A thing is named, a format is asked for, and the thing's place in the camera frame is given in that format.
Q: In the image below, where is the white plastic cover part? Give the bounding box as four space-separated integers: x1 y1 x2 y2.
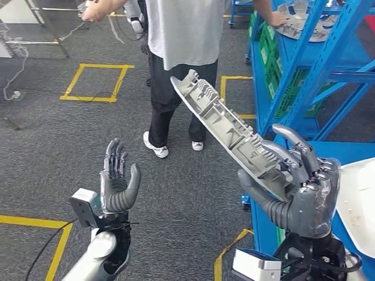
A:
335 157 375 271

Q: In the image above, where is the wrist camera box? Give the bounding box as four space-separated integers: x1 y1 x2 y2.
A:
232 248 283 281
69 188 102 229

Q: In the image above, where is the white table with metal legs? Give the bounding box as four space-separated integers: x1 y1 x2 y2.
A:
0 0 71 59

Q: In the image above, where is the green plastic crate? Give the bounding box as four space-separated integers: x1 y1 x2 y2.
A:
274 67 333 119
247 11 284 102

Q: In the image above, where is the red barrier tape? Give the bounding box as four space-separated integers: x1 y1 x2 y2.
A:
363 15 375 34

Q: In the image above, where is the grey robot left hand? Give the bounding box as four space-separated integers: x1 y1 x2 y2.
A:
99 138 142 215

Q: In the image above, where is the white floor cable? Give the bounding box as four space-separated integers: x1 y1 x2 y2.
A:
0 21 30 102

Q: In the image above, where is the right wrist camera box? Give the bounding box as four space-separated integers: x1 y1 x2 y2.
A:
232 248 283 281

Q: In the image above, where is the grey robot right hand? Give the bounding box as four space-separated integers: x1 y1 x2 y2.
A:
237 123 342 239

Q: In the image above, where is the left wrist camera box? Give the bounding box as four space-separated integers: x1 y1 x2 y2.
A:
69 188 102 229

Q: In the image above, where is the yellow floor tape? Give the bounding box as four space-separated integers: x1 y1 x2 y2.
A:
0 215 73 281
60 63 135 104
213 228 254 281
219 76 256 120

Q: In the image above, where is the grey wheel hubcap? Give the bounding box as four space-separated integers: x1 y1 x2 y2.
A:
170 68 297 203
275 0 338 43

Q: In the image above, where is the person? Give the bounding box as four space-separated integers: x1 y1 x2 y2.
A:
80 0 290 160

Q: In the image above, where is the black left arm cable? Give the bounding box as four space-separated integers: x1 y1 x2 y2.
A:
25 220 77 281

